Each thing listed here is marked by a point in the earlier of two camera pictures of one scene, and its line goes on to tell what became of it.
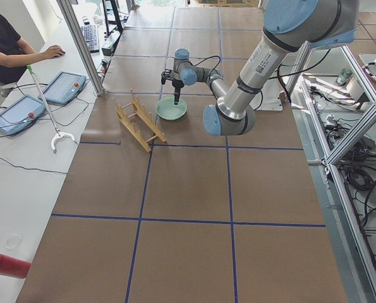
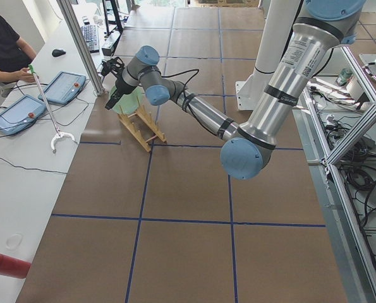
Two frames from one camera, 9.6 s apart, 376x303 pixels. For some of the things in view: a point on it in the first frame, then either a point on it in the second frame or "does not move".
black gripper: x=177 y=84 to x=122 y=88
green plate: x=166 y=109 to x=130 y=102
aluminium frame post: x=83 y=46 does not move
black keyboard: x=91 y=36 does not move
